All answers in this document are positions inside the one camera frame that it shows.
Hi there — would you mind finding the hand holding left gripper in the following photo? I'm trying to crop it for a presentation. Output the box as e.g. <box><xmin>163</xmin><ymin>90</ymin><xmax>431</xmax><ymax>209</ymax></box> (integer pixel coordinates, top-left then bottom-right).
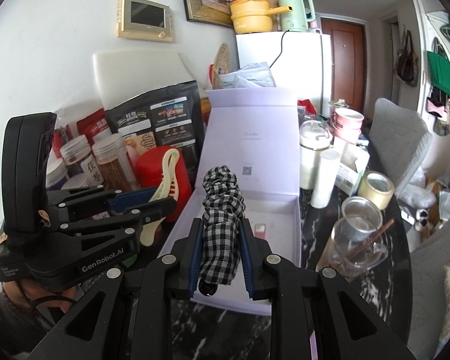
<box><xmin>2</xmin><ymin>280</ymin><xmax>77</xmax><ymax>313</ymax></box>

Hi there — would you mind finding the green electric kettle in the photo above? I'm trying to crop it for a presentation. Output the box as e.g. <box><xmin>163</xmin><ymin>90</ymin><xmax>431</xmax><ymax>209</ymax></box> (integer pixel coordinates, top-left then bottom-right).
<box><xmin>277</xmin><ymin>0</ymin><xmax>316</xmax><ymax>32</ymax></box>

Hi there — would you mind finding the grey chair near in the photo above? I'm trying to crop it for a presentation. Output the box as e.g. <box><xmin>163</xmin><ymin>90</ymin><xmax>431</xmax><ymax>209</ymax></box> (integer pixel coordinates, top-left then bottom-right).
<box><xmin>407</xmin><ymin>233</ymin><xmax>450</xmax><ymax>359</ymax></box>

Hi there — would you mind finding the grey chair far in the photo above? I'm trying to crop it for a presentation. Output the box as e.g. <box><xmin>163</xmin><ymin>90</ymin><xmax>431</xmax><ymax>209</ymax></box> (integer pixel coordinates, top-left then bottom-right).
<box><xmin>369</xmin><ymin>97</ymin><xmax>433</xmax><ymax>195</ymax></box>

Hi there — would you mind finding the black white gingham scrunchie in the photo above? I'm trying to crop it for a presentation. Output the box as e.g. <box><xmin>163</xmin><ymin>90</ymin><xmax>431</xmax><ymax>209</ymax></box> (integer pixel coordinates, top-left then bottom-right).
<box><xmin>200</xmin><ymin>165</ymin><xmax>245</xmax><ymax>286</ymax></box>

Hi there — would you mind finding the white refrigerator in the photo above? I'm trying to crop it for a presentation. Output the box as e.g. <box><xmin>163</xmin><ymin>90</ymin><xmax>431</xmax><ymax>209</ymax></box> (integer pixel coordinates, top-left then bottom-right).
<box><xmin>235</xmin><ymin>31</ymin><xmax>332</xmax><ymax>117</ymax></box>

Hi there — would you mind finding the white open gift box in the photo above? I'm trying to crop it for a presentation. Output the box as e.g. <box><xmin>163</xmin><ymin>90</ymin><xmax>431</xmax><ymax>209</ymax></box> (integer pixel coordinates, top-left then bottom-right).
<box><xmin>161</xmin><ymin>88</ymin><xmax>302</xmax><ymax>265</ymax></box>

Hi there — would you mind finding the rose gold spoon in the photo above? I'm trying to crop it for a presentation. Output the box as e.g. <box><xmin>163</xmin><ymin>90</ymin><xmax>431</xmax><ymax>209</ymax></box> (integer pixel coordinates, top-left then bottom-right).
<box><xmin>346</xmin><ymin>219</ymin><xmax>394</xmax><ymax>259</ymax></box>

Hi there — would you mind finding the glass mug with cartoon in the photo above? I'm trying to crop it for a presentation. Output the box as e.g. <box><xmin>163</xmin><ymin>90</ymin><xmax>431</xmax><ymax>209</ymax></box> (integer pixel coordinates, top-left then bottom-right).
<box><xmin>326</xmin><ymin>215</ymin><xmax>389</xmax><ymax>281</ymax></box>

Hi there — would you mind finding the tape roll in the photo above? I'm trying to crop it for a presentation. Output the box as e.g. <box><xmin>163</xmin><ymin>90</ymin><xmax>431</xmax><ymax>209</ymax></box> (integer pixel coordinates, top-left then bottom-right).
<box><xmin>358</xmin><ymin>171</ymin><xmax>395</xmax><ymax>211</ymax></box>

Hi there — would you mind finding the black snack bag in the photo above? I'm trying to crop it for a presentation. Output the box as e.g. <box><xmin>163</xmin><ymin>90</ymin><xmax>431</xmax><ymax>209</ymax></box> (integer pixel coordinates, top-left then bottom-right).
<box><xmin>105</xmin><ymin>80</ymin><xmax>205</xmax><ymax>184</ymax></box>

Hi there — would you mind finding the brown label plastic jar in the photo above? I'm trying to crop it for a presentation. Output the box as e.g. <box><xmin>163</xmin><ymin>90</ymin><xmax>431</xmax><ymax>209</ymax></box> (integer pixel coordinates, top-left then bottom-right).
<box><xmin>91</xmin><ymin>133</ymin><xmax>139</xmax><ymax>192</ymax></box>

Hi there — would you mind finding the yellow cooking pot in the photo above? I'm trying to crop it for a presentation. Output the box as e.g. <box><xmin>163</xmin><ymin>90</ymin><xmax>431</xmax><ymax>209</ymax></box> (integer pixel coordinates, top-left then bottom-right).
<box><xmin>230</xmin><ymin>0</ymin><xmax>293</xmax><ymax>34</ymax></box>

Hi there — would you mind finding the grey chair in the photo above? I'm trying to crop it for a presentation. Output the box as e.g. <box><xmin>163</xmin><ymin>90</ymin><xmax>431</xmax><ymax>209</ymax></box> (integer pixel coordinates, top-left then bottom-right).
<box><xmin>369</xmin><ymin>97</ymin><xmax>433</xmax><ymax>195</ymax></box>
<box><xmin>407</xmin><ymin>233</ymin><xmax>450</xmax><ymax>359</ymax></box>

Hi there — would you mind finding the pink long slim box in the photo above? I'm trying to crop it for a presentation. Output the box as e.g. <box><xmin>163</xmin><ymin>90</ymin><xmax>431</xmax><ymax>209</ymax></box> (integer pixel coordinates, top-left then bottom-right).
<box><xmin>253</xmin><ymin>223</ymin><xmax>266</xmax><ymax>240</ymax></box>

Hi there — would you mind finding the red canister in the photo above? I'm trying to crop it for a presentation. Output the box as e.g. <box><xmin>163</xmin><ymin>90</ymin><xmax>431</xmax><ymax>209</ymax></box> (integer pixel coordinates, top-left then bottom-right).
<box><xmin>134</xmin><ymin>145</ymin><xmax>194</xmax><ymax>226</ymax></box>

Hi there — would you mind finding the cream hair claw clip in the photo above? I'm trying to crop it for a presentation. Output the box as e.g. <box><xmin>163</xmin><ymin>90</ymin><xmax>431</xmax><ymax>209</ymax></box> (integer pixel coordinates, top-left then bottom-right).
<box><xmin>139</xmin><ymin>148</ymin><xmax>180</xmax><ymax>247</ymax></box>

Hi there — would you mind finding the dark label plastic jar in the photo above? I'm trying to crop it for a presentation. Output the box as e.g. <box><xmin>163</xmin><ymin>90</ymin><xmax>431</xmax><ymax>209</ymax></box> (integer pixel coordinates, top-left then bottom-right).
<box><xmin>60</xmin><ymin>135</ymin><xmax>103</xmax><ymax>186</ymax></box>

